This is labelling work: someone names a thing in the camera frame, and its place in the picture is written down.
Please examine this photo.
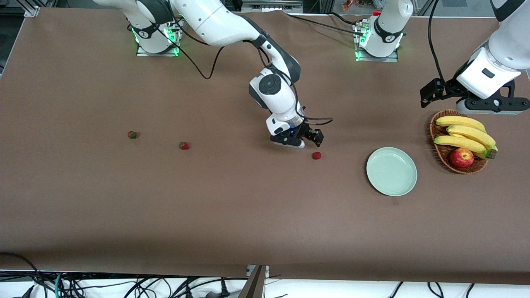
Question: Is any short black table cable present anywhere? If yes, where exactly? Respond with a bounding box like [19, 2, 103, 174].
[329, 12, 361, 26]

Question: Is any aluminium post with bracket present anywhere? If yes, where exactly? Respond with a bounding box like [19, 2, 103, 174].
[239, 264, 270, 298]

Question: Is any red apple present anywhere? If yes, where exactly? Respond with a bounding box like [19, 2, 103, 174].
[450, 148, 475, 169]

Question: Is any orange colourful background object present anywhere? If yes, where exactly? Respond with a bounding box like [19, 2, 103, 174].
[342, 0, 375, 12]

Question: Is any long black table cable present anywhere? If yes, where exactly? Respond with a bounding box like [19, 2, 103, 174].
[286, 14, 365, 37]

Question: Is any brown woven wicker basket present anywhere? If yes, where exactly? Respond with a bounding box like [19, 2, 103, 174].
[429, 109, 489, 174]

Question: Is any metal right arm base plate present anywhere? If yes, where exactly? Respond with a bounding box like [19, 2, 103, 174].
[136, 19, 183, 57]

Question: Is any pale green round plate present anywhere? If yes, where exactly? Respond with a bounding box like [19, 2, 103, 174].
[366, 147, 418, 197]

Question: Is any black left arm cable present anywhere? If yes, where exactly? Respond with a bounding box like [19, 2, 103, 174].
[427, 0, 450, 90]

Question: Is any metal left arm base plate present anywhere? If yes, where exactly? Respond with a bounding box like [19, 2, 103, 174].
[353, 23, 399, 63]

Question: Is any black looping floor cable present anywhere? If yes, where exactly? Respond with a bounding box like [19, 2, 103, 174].
[0, 252, 48, 298]

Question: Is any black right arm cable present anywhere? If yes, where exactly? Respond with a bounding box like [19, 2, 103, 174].
[174, 14, 334, 126]

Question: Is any brown table cover sheet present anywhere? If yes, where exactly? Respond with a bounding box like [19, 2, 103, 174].
[0, 8, 530, 286]

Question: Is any grey metal device box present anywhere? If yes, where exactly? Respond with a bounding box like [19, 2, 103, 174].
[241, 0, 304, 13]

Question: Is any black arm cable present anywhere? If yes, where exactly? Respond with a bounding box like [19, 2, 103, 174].
[174, 14, 334, 126]
[427, 0, 450, 90]

